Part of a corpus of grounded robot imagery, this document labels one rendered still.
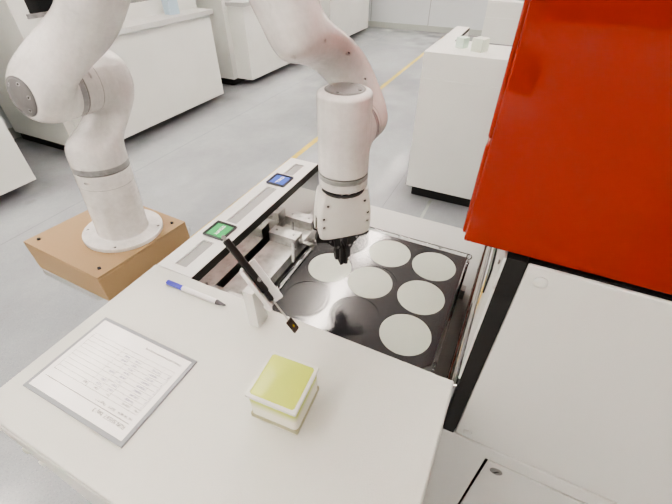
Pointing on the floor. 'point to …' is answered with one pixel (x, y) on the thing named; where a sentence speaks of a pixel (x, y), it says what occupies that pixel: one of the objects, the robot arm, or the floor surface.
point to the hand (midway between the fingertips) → (341, 252)
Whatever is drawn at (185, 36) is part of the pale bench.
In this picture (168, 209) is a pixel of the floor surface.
